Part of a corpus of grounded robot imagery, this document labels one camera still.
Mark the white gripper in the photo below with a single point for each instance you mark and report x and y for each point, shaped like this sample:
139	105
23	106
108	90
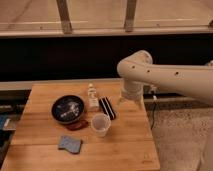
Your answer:
135	96

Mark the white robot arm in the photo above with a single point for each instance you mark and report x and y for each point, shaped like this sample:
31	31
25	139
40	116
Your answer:
188	80

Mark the small clear bottle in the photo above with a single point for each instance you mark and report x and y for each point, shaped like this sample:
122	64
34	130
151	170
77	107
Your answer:
92	98

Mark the black bowl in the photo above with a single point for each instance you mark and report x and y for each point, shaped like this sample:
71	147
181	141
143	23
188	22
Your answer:
68	109

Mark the blue sponge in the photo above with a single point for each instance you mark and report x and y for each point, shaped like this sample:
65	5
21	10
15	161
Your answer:
70	144

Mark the right metal frame post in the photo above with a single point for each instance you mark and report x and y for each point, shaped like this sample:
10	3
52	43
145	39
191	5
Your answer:
130	15

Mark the metal frame post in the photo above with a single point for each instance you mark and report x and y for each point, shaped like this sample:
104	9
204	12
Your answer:
130	15
64	16

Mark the left metal frame post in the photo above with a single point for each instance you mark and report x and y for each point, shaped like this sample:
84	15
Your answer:
64	16

